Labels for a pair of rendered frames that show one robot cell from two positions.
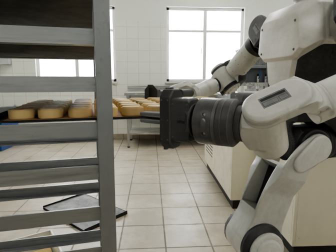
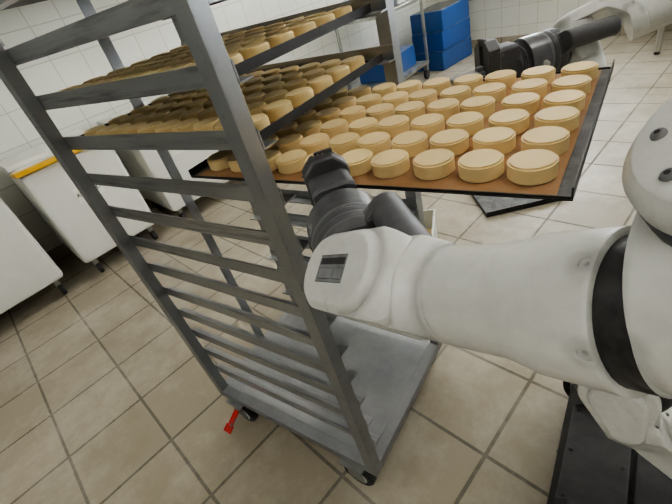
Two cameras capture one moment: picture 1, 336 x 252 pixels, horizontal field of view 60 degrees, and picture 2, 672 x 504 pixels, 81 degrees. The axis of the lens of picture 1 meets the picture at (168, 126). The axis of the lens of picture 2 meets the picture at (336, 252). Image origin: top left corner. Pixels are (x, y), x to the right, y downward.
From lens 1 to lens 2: 0.53 m
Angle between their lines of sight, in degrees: 58
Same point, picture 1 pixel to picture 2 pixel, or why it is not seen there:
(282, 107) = (322, 298)
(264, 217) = not seen: hidden behind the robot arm
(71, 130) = (245, 194)
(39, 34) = (175, 80)
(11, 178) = (222, 230)
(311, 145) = not seen: outside the picture
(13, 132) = (205, 189)
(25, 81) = (189, 138)
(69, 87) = (224, 144)
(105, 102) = (248, 173)
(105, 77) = (236, 140)
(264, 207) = not seen: hidden behind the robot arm
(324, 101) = (394, 321)
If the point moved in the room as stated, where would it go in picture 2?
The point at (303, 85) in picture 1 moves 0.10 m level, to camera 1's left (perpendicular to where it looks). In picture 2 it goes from (361, 267) to (278, 229)
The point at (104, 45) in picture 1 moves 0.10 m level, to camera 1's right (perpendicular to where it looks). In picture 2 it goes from (218, 97) to (260, 98)
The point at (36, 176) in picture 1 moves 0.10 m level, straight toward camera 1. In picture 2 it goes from (237, 232) to (205, 267)
